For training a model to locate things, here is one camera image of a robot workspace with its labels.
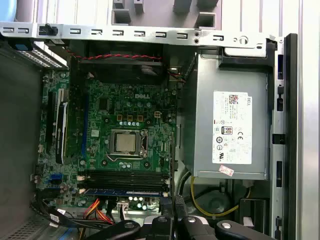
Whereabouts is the white board connector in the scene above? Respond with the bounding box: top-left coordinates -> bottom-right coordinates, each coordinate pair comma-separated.
116,201 -> 130,213

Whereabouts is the grey power supply unit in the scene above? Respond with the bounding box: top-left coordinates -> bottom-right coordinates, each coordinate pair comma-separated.
192,53 -> 272,181

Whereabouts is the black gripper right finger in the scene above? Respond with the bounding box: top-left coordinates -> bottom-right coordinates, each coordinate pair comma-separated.
174,196 -> 276,240

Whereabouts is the orange and red wire bundle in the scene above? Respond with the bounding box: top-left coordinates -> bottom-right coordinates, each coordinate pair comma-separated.
83,198 -> 115,225

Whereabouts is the black cooling fan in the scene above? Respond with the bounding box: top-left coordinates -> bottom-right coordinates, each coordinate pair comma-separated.
69,41 -> 167,85

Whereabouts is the pale blue object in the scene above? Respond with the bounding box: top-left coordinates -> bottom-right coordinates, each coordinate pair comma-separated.
0,0 -> 18,22

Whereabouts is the metal CPU socket cover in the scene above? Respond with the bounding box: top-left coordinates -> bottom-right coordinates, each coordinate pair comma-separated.
109,129 -> 148,157

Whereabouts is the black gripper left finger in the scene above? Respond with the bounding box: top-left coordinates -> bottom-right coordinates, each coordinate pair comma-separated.
84,197 -> 174,240

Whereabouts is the thin wire locking lever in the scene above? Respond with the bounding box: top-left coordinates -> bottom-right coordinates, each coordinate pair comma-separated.
105,153 -> 147,162

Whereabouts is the blue expansion slot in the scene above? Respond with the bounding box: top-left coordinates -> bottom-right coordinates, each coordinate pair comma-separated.
81,94 -> 89,161

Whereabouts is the black and silver PC case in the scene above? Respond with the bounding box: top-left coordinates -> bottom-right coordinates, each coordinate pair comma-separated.
0,21 -> 300,240

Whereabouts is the green Dell motherboard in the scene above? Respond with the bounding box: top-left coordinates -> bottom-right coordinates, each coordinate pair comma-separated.
34,69 -> 181,213

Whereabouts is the black expansion slot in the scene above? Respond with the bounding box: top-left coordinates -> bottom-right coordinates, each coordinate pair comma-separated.
47,91 -> 57,157

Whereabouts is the blue SATA port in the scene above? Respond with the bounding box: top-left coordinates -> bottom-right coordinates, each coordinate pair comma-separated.
51,173 -> 63,187

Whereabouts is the RAM slot with white clips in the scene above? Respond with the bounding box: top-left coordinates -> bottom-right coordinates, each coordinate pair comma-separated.
76,175 -> 169,182
77,187 -> 169,199

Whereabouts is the red and black twisted wire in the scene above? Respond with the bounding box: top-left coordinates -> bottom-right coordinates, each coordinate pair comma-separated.
65,48 -> 163,61

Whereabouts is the grey parts rack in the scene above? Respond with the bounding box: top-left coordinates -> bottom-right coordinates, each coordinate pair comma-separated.
14,0 -> 222,30

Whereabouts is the black cable bundle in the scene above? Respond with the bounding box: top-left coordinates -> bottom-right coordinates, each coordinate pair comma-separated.
29,192 -> 121,231

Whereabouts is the yellow and black wire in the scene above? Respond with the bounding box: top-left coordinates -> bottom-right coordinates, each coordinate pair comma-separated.
189,176 -> 252,218

